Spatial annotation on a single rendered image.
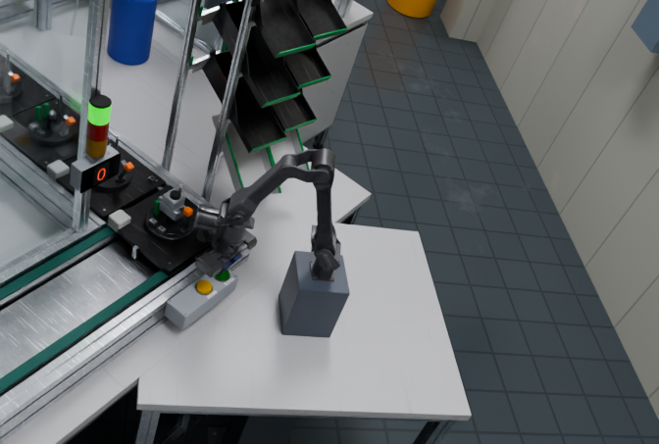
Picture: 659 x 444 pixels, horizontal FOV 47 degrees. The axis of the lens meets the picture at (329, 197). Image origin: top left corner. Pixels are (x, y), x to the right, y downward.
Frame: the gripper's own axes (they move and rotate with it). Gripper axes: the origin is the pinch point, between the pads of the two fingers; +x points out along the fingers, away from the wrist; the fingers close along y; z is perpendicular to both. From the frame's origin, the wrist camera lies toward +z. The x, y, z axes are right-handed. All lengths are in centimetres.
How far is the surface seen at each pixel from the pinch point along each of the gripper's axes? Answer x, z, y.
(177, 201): -7.8, 19.6, -0.5
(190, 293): 4.6, 0.7, 10.8
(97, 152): -26.9, 31.2, 18.9
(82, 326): 6.2, 11.3, 37.3
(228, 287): 5.9, -3.9, 0.7
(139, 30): 0, 94, -59
